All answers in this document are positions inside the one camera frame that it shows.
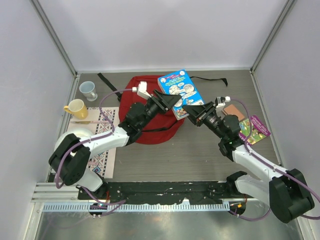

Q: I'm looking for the white paper plate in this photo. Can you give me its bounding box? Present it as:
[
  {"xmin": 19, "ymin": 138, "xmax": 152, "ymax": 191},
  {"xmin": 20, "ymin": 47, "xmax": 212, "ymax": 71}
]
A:
[{"xmin": 54, "ymin": 127, "xmax": 93, "ymax": 150}]

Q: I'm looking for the yellow mug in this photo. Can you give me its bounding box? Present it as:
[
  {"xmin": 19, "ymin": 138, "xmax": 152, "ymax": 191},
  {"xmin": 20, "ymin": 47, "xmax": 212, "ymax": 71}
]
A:
[{"xmin": 63, "ymin": 99, "xmax": 88, "ymax": 120}]

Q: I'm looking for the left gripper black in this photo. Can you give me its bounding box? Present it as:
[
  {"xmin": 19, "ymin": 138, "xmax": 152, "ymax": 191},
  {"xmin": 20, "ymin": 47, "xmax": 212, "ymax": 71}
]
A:
[{"xmin": 138, "ymin": 89, "xmax": 181, "ymax": 130}]

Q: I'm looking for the purple cable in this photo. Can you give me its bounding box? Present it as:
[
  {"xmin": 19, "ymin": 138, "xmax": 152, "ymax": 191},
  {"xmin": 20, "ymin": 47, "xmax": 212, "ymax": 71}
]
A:
[
  {"xmin": 224, "ymin": 97, "xmax": 320, "ymax": 221},
  {"xmin": 54, "ymin": 88, "xmax": 138, "ymax": 201}
]

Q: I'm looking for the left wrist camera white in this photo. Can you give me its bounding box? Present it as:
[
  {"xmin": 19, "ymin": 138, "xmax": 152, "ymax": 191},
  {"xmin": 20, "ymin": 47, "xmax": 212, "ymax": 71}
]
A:
[{"xmin": 131, "ymin": 81, "xmax": 151, "ymax": 100}]

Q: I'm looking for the patterned placemat cloth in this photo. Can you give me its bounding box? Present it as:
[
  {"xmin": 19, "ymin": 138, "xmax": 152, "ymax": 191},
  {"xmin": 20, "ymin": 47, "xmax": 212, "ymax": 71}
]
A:
[{"xmin": 67, "ymin": 107, "xmax": 116, "ymax": 179}]

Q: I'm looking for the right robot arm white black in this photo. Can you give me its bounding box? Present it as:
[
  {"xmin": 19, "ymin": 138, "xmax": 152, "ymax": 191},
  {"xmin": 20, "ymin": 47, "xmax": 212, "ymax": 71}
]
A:
[{"xmin": 182, "ymin": 101, "xmax": 316, "ymax": 223}]

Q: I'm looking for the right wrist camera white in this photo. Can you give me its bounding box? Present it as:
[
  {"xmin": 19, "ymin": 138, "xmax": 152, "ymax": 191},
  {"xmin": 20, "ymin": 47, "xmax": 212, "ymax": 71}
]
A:
[{"xmin": 214, "ymin": 96, "xmax": 231, "ymax": 112}]

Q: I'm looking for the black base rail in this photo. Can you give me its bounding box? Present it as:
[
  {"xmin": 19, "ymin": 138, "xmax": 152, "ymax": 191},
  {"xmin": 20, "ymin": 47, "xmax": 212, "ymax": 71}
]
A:
[{"xmin": 94, "ymin": 181, "xmax": 252, "ymax": 205}]

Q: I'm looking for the red backpack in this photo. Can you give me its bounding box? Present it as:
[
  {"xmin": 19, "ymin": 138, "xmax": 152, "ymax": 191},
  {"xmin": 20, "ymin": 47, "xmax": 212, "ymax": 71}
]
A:
[{"xmin": 96, "ymin": 72, "xmax": 229, "ymax": 146}]

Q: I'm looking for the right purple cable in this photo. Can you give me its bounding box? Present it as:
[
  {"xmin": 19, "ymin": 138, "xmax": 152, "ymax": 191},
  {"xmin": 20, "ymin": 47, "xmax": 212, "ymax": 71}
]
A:
[{"xmin": 224, "ymin": 97, "xmax": 320, "ymax": 221}]

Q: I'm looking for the white cable duct strip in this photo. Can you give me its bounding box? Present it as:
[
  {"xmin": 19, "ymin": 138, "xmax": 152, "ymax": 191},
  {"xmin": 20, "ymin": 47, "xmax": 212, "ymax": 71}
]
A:
[{"xmin": 42, "ymin": 201, "xmax": 230, "ymax": 213}]

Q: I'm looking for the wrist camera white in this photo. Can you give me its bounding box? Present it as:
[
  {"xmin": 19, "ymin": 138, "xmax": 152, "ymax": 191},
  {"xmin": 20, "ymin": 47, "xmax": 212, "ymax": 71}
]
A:
[
  {"xmin": 131, "ymin": 81, "xmax": 151, "ymax": 100},
  {"xmin": 214, "ymin": 96, "xmax": 231, "ymax": 112}
]

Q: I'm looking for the light blue cup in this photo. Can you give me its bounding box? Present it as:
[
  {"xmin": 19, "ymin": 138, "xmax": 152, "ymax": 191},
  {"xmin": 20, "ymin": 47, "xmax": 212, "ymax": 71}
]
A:
[{"xmin": 79, "ymin": 81, "xmax": 98, "ymax": 102}]

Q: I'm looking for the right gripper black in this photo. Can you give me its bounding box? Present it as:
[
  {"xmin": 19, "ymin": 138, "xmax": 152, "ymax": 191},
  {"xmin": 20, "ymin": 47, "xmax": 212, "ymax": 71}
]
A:
[{"xmin": 182, "ymin": 101, "xmax": 227, "ymax": 140}]

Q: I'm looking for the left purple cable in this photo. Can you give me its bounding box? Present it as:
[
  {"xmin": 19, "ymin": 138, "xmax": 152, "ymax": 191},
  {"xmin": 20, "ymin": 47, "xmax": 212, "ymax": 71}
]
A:
[{"xmin": 54, "ymin": 88, "xmax": 138, "ymax": 201}]

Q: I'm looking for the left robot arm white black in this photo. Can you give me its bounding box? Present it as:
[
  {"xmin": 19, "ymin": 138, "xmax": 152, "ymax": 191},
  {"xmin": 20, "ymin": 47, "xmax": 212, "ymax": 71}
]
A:
[{"xmin": 48, "ymin": 90, "xmax": 182, "ymax": 200}]

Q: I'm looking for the purple treehouse book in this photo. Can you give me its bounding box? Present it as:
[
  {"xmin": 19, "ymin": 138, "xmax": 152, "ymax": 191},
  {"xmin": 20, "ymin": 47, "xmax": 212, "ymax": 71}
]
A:
[{"xmin": 239, "ymin": 115, "xmax": 271, "ymax": 146}]

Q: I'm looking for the blue comic book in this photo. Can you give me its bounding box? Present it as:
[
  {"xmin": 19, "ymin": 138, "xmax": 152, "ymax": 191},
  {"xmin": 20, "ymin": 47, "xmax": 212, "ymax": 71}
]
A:
[{"xmin": 157, "ymin": 69, "xmax": 205, "ymax": 120}]

